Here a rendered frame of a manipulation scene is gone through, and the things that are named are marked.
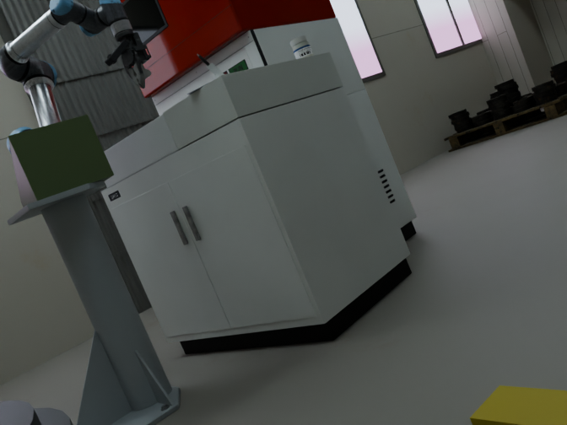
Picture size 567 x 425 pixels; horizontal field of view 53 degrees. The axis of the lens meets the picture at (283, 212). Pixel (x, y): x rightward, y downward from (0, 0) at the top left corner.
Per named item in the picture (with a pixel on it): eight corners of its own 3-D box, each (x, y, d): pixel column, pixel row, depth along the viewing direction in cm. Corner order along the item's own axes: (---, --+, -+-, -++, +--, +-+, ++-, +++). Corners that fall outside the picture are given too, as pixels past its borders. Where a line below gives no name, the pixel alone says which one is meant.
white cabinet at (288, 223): (263, 299, 303) (202, 156, 297) (418, 271, 237) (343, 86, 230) (172, 361, 257) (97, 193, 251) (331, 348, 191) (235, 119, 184)
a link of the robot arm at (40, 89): (36, 172, 217) (7, 64, 237) (69, 179, 229) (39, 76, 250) (55, 154, 212) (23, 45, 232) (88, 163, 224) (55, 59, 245)
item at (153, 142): (124, 181, 254) (111, 153, 253) (197, 143, 216) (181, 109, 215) (106, 188, 248) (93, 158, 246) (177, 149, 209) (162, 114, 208)
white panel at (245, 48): (184, 165, 312) (154, 96, 309) (288, 114, 256) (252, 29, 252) (180, 166, 310) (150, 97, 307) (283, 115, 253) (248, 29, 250)
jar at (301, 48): (305, 63, 234) (296, 41, 233) (318, 56, 229) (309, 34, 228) (294, 66, 229) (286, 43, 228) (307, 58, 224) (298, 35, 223)
